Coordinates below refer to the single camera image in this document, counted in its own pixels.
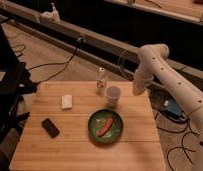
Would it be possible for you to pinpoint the black floor cables right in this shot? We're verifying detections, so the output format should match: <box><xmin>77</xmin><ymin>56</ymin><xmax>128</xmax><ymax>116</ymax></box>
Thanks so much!
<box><xmin>151</xmin><ymin>96</ymin><xmax>203</xmax><ymax>168</ymax></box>

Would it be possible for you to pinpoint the long grey rail beam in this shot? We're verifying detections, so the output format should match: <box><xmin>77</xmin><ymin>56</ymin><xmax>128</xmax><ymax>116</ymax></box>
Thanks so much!
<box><xmin>0</xmin><ymin>0</ymin><xmax>203</xmax><ymax>94</ymax></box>

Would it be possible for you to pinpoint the green round plate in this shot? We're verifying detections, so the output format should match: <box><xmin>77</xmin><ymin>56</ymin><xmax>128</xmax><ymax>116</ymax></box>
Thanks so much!
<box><xmin>88</xmin><ymin>109</ymin><xmax>123</xmax><ymax>144</ymax></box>

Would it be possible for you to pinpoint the orange carrot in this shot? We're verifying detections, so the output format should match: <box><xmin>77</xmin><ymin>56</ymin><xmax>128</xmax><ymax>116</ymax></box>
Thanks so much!
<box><xmin>97</xmin><ymin>118</ymin><xmax>114</xmax><ymax>136</ymax></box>

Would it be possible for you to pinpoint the black floor cable left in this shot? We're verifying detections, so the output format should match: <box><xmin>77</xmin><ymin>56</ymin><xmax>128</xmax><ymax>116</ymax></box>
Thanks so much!
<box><xmin>27</xmin><ymin>35</ymin><xmax>85</xmax><ymax>85</ymax></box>

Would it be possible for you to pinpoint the translucent plastic cup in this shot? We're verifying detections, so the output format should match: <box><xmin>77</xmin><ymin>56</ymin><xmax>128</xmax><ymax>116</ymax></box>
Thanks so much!
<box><xmin>106</xmin><ymin>86</ymin><xmax>121</xmax><ymax>108</ymax></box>

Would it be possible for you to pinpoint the small white bottle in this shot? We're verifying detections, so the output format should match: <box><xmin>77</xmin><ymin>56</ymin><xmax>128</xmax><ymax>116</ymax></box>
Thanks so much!
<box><xmin>96</xmin><ymin>68</ymin><xmax>107</xmax><ymax>95</ymax></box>

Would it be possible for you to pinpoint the black smartphone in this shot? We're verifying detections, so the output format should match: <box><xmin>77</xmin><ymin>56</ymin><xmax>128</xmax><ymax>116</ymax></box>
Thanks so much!
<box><xmin>42</xmin><ymin>118</ymin><xmax>60</xmax><ymax>138</ymax></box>

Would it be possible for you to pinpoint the black chair frame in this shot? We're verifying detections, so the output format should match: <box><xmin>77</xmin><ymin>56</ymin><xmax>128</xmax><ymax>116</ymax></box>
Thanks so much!
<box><xmin>0</xmin><ymin>23</ymin><xmax>37</xmax><ymax>144</ymax></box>

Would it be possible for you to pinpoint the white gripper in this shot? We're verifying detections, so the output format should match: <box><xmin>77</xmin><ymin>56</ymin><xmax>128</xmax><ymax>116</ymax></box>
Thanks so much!
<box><xmin>133</xmin><ymin>70</ymin><xmax>153</xmax><ymax>96</ymax></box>

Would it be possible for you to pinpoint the grey looped cable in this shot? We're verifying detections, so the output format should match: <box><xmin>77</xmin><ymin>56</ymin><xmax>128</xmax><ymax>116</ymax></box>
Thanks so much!
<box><xmin>117</xmin><ymin>48</ymin><xmax>143</xmax><ymax>82</ymax></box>

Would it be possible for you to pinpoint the blue power box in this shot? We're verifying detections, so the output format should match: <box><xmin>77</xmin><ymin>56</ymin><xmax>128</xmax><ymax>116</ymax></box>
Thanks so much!
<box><xmin>164</xmin><ymin>99</ymin><xmax>183</xmax><ymax>117</ymax></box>

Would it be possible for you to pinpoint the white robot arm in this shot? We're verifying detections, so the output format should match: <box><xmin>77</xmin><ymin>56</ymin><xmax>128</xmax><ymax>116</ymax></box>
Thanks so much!
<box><xmin>133</xmin><ymin>44</ymin><xmax>203</xmax><ymax>171</ymax></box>

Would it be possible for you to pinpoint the white object on rail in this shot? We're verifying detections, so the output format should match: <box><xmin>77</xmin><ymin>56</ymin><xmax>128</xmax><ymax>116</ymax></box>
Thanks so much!
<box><xmin>40</xmin><ymin>3</ymin><xmax>60</xmax><ymax>22</ymax></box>

